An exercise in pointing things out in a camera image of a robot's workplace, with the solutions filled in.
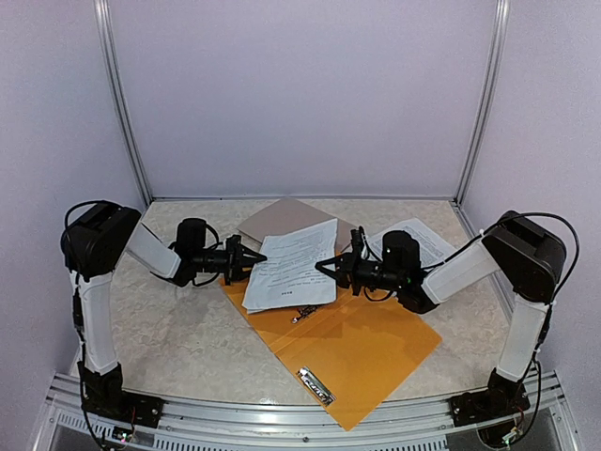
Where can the pink-brown file folder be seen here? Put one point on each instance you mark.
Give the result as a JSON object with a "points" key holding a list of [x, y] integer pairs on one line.
{"points": [[288, 215]]}

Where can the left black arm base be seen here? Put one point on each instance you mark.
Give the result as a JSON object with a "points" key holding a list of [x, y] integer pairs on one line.
{"points": [[122, 406]]}

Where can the right aluminium frame post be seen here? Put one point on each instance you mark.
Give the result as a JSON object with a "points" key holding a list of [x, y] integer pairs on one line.
{"points": [[492, 70]]}

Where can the left aluminium frame post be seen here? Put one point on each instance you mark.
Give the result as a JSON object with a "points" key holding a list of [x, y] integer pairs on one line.
{"points": [[109, 54]]}

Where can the aluminium frame post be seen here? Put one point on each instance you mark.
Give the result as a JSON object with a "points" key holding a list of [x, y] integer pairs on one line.
{"points": [[492, 70], [109, 54]]}

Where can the white printed sheet dense text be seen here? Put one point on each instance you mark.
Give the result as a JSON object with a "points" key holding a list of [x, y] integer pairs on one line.
{"points": [[433, 248]]}

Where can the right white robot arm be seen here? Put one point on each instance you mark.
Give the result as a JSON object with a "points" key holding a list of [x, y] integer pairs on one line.
{"points": [[525, 259]]}

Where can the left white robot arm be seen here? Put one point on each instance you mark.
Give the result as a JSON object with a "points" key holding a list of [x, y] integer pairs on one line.
{"points": [[92, 246]]}

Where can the orange folder edge clip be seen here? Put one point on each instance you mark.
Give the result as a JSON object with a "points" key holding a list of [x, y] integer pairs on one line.
{"points": [[319, 390]]}

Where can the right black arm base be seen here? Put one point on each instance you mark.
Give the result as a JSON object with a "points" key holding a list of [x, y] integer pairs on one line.
{"points": [[500, 398]]}

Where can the white printed sheet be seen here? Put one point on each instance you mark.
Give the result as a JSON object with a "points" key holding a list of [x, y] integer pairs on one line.
{"points": [[288, 277]]}

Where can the orange folder centre clip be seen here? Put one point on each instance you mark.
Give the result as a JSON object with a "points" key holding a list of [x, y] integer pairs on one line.
{"points": [[304, 312]]}

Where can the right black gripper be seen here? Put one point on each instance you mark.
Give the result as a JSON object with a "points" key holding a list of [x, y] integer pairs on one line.
{"points": [[346, 274]]}

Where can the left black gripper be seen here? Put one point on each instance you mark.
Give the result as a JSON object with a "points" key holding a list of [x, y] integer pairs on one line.
{"points": [[237, 261]]}

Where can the orange folder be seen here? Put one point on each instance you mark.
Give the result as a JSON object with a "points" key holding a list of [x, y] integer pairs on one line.
{"points": [[361, 351]]}

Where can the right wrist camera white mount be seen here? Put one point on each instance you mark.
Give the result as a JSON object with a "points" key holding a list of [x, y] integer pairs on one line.
{"points": [[358, 243]]}

